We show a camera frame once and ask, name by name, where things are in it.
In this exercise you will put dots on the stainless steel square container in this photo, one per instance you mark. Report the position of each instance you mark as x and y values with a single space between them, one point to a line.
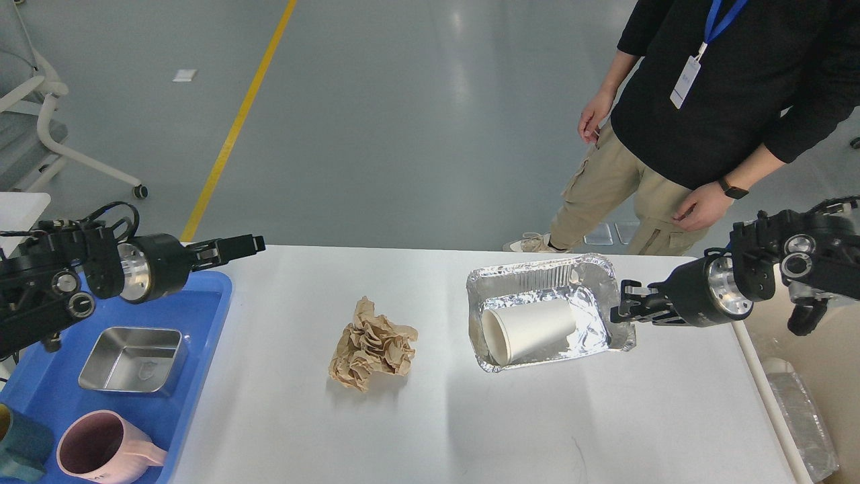
137 361

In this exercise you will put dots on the clear plastic container in bin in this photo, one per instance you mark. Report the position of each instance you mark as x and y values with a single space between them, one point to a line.
803 418

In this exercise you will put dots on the white side table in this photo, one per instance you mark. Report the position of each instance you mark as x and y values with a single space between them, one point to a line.
21 210

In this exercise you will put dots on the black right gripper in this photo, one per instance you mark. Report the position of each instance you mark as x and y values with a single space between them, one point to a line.
702 293

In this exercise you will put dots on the aluminium foil tray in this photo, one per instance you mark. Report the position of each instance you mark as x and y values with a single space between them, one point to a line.
586 281

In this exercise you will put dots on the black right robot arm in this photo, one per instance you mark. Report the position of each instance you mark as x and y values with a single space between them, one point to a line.
814 253

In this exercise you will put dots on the blue plastic tray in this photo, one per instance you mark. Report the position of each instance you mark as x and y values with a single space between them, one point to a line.
44 386

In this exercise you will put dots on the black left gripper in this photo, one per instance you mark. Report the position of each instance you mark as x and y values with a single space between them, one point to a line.
157 265

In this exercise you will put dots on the white grey office chair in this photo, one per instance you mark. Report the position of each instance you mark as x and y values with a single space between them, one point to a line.
33 142

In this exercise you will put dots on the person right hand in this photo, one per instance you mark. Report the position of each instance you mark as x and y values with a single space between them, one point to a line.
594 112

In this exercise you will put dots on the teal cup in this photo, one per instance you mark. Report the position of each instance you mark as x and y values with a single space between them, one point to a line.
25 446

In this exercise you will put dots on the person in black shirt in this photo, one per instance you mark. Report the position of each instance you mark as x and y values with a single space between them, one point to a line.
707 91

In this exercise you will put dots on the right clear floor plate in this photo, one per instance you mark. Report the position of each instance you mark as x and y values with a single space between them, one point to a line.
626 232

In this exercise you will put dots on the beige waste bin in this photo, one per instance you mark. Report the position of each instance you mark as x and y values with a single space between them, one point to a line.
828 362

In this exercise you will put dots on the pink mug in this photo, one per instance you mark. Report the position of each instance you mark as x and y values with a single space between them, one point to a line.
103 447

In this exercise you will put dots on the left clear floor plate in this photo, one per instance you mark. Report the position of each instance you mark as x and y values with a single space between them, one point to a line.
601 235

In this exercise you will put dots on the clear floor plate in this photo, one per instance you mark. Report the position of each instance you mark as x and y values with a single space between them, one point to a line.
601 235
626 232

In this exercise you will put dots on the brown paper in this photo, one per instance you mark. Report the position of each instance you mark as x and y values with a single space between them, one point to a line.
371 344

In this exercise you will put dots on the white paper cup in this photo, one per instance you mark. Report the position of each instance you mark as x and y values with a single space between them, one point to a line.
513 332

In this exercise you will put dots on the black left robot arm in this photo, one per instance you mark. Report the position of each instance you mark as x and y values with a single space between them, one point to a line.
65 267

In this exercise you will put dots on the person left hand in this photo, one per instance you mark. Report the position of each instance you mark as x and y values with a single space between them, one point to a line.
702 208

